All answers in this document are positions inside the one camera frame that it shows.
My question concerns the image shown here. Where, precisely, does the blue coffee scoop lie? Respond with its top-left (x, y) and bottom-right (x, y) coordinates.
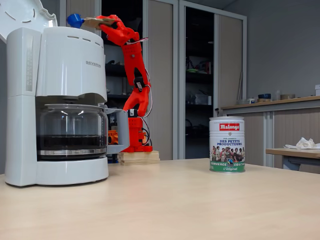
top-left (66, 13), bottom-right (116, 29)

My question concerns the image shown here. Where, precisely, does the white drip coffee maker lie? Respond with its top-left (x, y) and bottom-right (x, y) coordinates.
top-left (0, 0), bottom-right (110, 187)

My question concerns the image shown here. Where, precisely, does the Malongo coffee can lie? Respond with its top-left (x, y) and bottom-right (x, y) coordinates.
top-left (209, 116), bottom-right (246, 174)

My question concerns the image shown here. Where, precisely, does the tall grey shutter cabinet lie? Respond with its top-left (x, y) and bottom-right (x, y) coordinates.
top-left (178, 0), bottom-right (248, 161)
top-left (59, 0), bottom-right (180, 161)

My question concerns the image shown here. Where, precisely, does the pale grey storage box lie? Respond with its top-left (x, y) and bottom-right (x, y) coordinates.
top-left (194, 94), bottom-right (212, 106)

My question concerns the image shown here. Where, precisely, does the orange plastic clamp part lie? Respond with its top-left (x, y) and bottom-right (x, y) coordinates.
top-left (107, 129), bottom-right (120, 146)

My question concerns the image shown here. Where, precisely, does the wooden base block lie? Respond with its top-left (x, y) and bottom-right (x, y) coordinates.
top-left (117, 149), bottom-right (161, 166)

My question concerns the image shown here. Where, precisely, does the low grey sideboard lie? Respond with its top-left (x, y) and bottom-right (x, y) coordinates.
top-left (221, 96), bottom-right (320, 175)

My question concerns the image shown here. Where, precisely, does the wooden side table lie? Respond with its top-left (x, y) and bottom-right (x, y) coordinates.
top-left (265, 147), bottom-right (320, 173)

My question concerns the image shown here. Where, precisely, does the crumpled white cloth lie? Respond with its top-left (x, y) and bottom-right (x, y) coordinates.
top-left (283, 136), bottom-right (320, 150)

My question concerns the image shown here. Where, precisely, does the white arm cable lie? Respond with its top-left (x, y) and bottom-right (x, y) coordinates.
top-left (126, 37), bottom-right (149, 46)

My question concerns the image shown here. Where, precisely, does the glass carafe with grey handle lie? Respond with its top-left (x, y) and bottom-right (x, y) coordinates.
top-left (36, 103), bottom-right (131, 161)

